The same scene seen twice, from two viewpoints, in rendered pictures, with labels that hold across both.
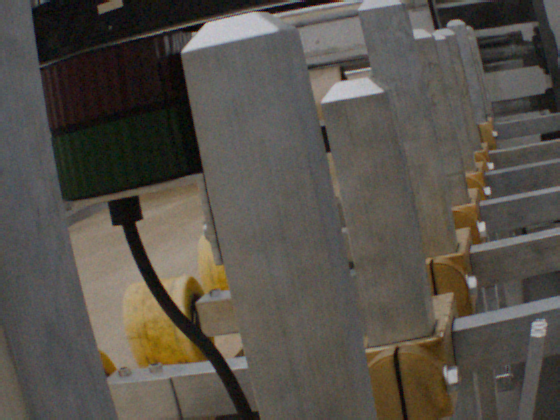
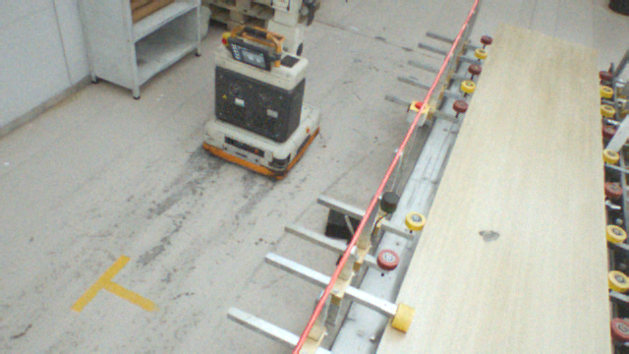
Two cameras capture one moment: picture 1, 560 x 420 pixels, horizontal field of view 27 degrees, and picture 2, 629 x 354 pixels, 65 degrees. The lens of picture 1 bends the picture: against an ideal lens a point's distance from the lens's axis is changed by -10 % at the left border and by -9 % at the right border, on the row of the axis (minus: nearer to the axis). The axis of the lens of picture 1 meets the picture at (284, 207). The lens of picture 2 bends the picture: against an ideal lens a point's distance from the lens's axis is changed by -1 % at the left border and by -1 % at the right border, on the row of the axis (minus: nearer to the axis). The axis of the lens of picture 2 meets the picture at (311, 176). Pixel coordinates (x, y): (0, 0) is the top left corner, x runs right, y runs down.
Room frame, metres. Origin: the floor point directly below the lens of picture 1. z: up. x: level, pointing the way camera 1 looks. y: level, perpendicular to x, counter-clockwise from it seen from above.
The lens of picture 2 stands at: (1.75, -0.11, 2.29)
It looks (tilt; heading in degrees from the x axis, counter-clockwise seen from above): 41 degrees down; 185
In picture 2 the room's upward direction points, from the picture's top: 10 degrees clockwise
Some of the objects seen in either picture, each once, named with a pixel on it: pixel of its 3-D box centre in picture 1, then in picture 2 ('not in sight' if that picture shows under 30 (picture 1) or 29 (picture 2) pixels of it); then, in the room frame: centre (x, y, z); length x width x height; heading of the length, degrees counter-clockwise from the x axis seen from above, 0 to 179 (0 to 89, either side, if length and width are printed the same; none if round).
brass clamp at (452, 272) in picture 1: (442, 278); (311, 344); (0.94, -0.11, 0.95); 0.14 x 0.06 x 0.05; 168
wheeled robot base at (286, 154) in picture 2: not in sight; (264, 129); (-1.10, -0.77, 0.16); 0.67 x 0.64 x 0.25; 168
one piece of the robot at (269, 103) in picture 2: not in sight; (261, 83); (-1.01, -0.79, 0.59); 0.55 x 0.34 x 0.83; 78
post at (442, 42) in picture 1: (473, 235); not in sight; (1.40, -0.21, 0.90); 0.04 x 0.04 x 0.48; 78
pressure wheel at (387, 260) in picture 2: not in sight; (385, 265); (0.49, 0.10, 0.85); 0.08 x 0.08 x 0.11
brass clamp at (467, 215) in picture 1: (457, 226); not in sight; (1.18, -0.16, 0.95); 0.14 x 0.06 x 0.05; 168
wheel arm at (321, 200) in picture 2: not in sight; (365, 217); (0.21, 0.00, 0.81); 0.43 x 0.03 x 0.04; 78
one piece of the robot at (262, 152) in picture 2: not in sight; (245, 146); (-0.78, -0.81, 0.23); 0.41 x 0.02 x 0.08; 78
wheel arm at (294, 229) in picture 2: not in sight; (336, 247); (0.45, -0.09, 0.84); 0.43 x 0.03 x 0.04; 78
